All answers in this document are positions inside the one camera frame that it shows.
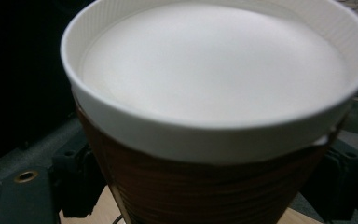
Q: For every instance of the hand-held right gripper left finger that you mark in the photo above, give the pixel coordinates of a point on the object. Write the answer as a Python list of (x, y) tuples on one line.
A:
[(74, 180)]

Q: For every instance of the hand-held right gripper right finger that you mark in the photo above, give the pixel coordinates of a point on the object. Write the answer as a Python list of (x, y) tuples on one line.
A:
[(335, 186)]

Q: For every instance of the single brown paper cup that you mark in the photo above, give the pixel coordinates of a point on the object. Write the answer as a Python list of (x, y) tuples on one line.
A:
[(199, 81)]

